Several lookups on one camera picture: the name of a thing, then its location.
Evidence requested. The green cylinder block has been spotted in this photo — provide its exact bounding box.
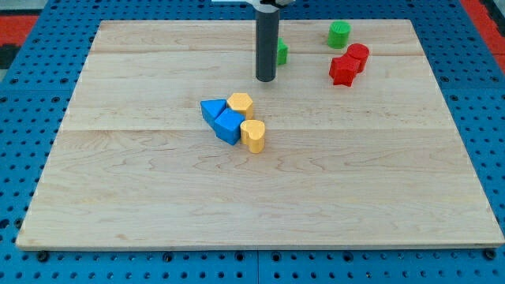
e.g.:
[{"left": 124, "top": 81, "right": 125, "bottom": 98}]
[{"left": 327, "top": 21, "right": 351, "bottom": 49}]

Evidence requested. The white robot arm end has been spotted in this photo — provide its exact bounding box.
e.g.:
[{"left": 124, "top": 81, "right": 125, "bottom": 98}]
[{"left": 211, "top": 0, "right": 295, "bottom": 13}]

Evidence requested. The blue triangle block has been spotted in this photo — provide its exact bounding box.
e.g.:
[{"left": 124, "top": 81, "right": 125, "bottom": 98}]
[{"left": 200, "top": 99, "right": 226, "bottom": 128}]

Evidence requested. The red cylinder block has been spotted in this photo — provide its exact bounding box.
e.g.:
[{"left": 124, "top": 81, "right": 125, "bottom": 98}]
[{"left": 346, "top": 43, "right": 370, "bottom": 73}]

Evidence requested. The blue cube block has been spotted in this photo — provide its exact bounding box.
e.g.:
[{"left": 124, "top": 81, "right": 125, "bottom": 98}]
[{"left": 214, "top": 108, "right": 245, "bottom": 145}]

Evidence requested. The light wooden board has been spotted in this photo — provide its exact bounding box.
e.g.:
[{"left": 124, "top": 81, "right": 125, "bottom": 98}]
[{"left": 16, "top": 20, "right": 504, "bottom": 252}]

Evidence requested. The yellow heart block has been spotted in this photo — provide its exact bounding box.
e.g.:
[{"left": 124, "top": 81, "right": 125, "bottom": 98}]
[{"left": 240, "top": 120, "right": 265, "bottom": 154}]

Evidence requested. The yellow hexagon block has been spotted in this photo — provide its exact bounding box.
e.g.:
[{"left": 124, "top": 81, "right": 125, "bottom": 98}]
[{"left": 226, "top": 92, "right": 254, "bottom": 120}]

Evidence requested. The gray cylindrical pusher rod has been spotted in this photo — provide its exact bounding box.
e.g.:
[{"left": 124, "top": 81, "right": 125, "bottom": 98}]
[{"left": 256, "top": 6, "right": 279, "bottom": 82}]

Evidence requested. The red star block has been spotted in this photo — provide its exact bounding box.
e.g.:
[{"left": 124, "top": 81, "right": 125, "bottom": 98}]
[{"left": 329, "top": 55, "right": 360, "bottom": 87}]

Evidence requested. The green star block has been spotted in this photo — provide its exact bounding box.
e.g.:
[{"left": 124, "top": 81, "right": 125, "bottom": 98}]
[{"left": 277, "top": 37, "right": 289, "bottom": 65}]

